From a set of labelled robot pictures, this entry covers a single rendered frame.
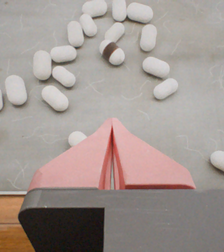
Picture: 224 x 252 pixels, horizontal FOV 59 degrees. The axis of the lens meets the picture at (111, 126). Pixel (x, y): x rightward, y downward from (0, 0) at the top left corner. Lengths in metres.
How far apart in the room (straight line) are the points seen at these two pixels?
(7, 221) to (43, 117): 0.12
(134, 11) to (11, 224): 0.29
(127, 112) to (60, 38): 0.14
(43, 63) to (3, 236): 0.19
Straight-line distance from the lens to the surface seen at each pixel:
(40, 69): 0.26
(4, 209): 0.25
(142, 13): 0.30
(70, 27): 0.29
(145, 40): 0.28
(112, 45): 0.27
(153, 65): 0.26
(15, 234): 0.24
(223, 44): 0.33
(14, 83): 0.27
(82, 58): 0.28
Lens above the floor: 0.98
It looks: 76 degrees down
